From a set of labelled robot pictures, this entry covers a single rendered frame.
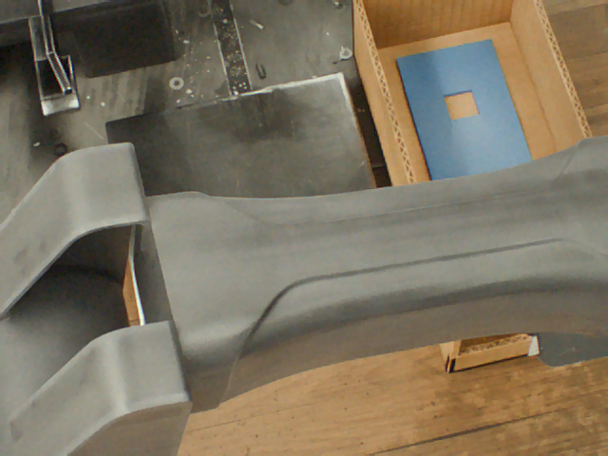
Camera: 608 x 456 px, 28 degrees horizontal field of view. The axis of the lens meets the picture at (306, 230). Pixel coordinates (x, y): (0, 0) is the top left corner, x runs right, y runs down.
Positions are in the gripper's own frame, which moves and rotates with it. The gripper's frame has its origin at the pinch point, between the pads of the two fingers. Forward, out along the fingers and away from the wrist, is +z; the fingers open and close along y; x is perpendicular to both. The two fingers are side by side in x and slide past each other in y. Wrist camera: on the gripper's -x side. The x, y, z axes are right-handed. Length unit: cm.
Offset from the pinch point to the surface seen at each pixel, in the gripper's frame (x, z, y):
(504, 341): 1.9, 3.6, -6.5
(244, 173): 15.4, 13.3, 5.8
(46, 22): 26.4, 13.2, 17.8
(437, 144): 2.0, 13.7, 5.4
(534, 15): -5.4, 11.8, 12.9
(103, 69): 23.7, 20.6, 14.4
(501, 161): -1.8, 12.3, 3.6
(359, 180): 8.0, 11.8, 4.1
